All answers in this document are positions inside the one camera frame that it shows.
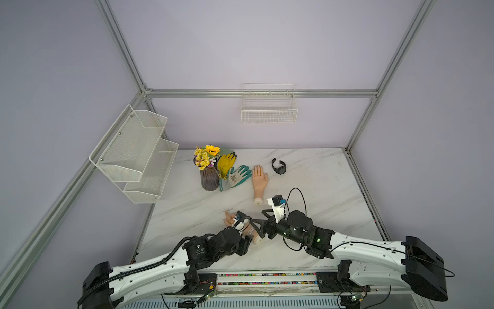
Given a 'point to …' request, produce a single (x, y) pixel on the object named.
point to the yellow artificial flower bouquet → (205, 156)
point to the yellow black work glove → (225, 162)
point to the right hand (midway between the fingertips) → (257, 218)
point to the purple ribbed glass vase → (210, 178)
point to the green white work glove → (235, 177)
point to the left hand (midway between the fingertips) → (246, 236)
